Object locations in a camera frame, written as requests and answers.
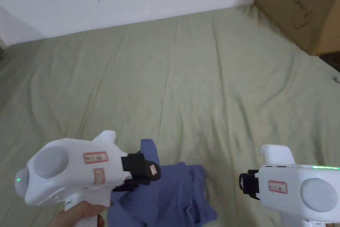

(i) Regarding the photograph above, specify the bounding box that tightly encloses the bed with pale green sheet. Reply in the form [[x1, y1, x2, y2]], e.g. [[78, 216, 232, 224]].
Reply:
[[0, 3, 340, 227]]

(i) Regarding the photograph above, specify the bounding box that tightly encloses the blue garment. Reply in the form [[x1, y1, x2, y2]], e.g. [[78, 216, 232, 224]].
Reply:
[[107, 138, 219, 227]]

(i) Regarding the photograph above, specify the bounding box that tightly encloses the person's left hand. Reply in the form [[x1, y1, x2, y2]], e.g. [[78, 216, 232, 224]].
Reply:
[[50, 200, 114, 227]]

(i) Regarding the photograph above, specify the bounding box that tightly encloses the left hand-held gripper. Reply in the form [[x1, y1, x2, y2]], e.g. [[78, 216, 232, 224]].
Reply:
[[14, 130, 162, 227]]

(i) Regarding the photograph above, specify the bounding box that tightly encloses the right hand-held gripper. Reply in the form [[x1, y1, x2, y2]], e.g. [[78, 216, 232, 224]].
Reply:
[[239, 144, 340, 227]]

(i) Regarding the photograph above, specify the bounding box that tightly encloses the brown cardboard carton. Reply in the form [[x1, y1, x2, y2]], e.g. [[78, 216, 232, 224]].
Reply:
[[253, 0, 340, 57]]

